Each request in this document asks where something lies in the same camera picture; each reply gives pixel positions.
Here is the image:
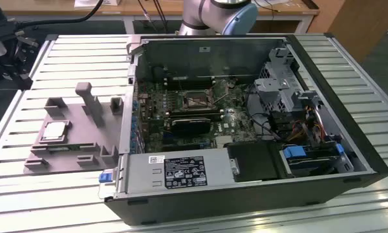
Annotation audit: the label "silver CPU chip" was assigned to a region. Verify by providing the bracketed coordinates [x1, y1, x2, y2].
[39, 121, 69, 143]

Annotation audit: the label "black RAM slot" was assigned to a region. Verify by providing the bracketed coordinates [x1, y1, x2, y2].
[164, 75, 214, 82]
[165, 82, 214, 89]
[169, 110, 221, 116]
[170, 115, 222, 121]

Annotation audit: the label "CPU socket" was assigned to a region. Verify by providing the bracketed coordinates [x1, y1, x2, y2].
[180, 91, 217, 110]

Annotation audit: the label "black graphics card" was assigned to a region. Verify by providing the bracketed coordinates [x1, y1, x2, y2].
[172, 117, 212, 137]

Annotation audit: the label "silver chipset heatsink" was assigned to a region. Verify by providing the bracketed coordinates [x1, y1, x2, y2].
[214, 136, 234, 148]

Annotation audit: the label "green motherboard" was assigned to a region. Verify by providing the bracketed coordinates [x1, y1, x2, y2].
[133, 80, 260, 155]

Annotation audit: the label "black plastic drive cover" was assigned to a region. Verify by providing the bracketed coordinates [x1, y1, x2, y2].
[226, 141, 292, 182]

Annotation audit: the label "silver power supply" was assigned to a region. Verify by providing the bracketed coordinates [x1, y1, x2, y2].
[114, 147, 237, 198]

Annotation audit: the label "grey metal drive cage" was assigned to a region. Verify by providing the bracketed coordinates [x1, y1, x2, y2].
[253, 48, 321, 113]

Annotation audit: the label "grey parts rack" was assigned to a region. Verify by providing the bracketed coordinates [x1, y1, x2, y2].
[22, 82, 133, 175]

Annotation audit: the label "blue case latch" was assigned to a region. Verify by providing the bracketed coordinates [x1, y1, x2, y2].
[97, 169, 116, 183]

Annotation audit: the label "black open PC case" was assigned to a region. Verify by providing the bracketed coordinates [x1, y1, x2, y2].
[102, 33, 388, 226]

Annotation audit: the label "hard disk in blue carrier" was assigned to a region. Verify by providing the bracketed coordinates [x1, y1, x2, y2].
[278, 143, 345, 176]

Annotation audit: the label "green RAM stick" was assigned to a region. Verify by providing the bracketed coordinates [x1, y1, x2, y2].
[47, 145, 85, 152]

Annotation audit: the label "wooden desk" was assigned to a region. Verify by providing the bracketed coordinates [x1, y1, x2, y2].
[1, 0, 321, 34]

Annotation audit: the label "white paper sheets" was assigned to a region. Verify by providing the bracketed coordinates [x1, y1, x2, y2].
[73, 0, 122, 10]

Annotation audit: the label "black equipment stand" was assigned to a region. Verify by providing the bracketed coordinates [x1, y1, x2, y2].
[0, 0, 39, 91]

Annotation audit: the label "brown wooden cabinet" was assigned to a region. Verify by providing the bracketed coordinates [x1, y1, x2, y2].
[325, 0, 388, 64]

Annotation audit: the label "black wire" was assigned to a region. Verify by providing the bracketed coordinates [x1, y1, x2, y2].
[248, 113, 280, 142]

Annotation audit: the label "coloured wire bundle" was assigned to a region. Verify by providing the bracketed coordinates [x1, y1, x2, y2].
[286, 104, 328, 144]

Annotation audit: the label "thick black cable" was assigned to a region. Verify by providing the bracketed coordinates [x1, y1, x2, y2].
[17, 0, 105, 28]

